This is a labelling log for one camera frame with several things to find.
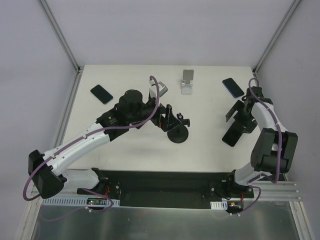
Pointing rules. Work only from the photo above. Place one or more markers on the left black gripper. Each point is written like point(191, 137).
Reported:
point(163, 117)

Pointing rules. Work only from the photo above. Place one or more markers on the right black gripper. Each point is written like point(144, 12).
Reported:
point(241, 117)

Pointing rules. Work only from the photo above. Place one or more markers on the black round base phone stand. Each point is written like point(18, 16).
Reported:
point(180, 133)

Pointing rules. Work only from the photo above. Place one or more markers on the blue edged black phone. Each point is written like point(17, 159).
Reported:
point(233, 87)

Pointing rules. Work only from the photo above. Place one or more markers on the teal edged black phone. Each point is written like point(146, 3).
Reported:
point(101, 94)

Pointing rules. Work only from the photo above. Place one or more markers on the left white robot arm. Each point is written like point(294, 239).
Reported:
point(49, 171)

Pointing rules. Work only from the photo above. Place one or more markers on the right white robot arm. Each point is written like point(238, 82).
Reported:
point(273, 152)

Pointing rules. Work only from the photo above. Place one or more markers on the silver metal phone stand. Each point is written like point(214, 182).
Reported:
point(186, 84)

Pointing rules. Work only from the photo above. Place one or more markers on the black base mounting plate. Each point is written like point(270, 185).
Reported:
point(182, 190)

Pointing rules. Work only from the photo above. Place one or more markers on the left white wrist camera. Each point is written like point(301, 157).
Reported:
point(159, 91)

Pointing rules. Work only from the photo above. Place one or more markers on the right aluminium frame post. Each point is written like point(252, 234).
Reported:
point(293, 7)

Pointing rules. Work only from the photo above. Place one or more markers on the aluminium frame post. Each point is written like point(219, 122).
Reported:
point(59, 34)
point(293, 7)

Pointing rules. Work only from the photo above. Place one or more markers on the right white cable duct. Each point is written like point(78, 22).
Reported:
point(219, 205)

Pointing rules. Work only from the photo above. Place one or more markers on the white cable duct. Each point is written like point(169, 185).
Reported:
point(219, 205)
point(68, 201)

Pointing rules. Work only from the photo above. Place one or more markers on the left white cable duct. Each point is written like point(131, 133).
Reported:
point(68, 201)

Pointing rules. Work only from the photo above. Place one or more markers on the left aluminium frame post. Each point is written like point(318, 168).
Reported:
point(59, 34)

